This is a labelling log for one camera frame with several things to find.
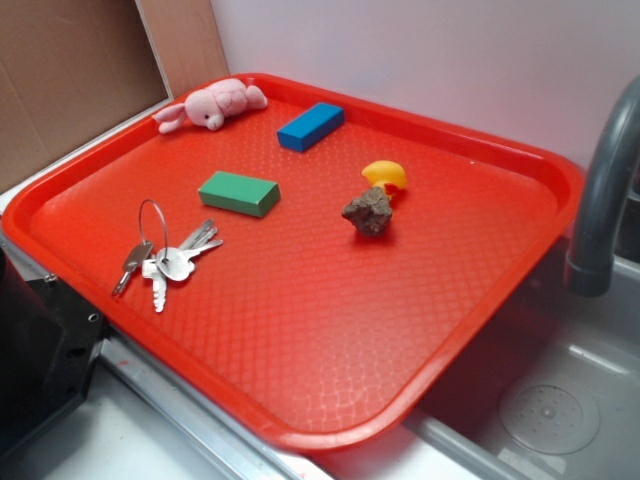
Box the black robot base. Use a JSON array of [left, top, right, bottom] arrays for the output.
[[1, 254, 107, 458]]

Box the green wooden block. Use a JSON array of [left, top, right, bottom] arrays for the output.
[[198, 171, 281, 218]]

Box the blue wooden block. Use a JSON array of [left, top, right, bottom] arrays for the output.
[[277, 103, 345, 152]]

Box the red plastic tray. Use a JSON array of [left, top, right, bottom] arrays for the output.
[[2, 73, 583, 452]]

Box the brown rock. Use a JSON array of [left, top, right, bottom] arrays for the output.
[[341, 187, 393, 237]]

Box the yellow rubber duck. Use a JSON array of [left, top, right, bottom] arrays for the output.
[[361, 160, 408, 200]]

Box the silver key bunch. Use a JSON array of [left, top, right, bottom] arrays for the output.
[[111, 199, 224, 313]]

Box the pink plush bunny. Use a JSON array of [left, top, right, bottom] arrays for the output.
[[151, 78, 268, 134]]

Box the grey toy faucet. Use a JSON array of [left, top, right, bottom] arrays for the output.
[[564, 78, 639, 297]]

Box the grey toy sink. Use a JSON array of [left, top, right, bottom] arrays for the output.
[[1, 247, 639, 479]]

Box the brown cardboard panel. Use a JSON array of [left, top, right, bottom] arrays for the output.
[[1, 1, 228, 192]]

